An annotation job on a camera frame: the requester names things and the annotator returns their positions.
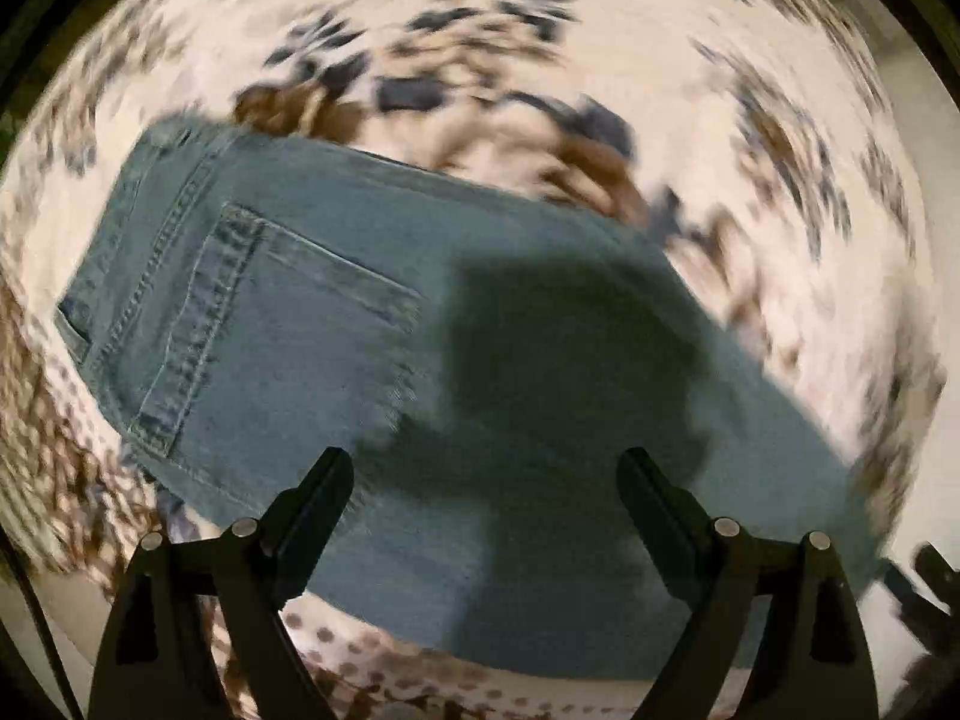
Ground blue denim pants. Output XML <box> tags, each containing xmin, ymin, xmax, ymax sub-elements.
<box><xmin>54</xmin><ymin>116</ymin><xmax>886</xmax><ymax>672</ymax></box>

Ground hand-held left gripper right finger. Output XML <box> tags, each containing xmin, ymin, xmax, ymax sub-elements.
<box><xmin>616</xmin><ymin>447</ymin><xmax>880</xmax><ymax>720</ymax></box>

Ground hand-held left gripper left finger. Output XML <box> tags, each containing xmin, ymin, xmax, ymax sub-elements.
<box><xmin>88</xmin><ymin>447</ymin><xmax>355</xmax><ymax>720</ymax></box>

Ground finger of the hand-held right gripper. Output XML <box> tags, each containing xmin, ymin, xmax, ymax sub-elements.
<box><xmin>882</xmin><ymin>562</ymin><xmax>952</xmax><ymax>652</ymax></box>
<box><xmin>912</xmin><ymin>543</ymin><xmax>960</xmax><ymax>601</ymax></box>

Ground black cable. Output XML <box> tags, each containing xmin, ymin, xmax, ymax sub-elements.
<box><xmin>0</xmin><ymin>540</ymin><xmax>83</xmax><ymax>720</ymax></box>

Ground floral bed sheet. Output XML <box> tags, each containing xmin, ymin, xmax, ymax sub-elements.
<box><xmin>0</xmin><ymin>0</ymin><xmax>950</xmax><ymax>720</ymax></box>

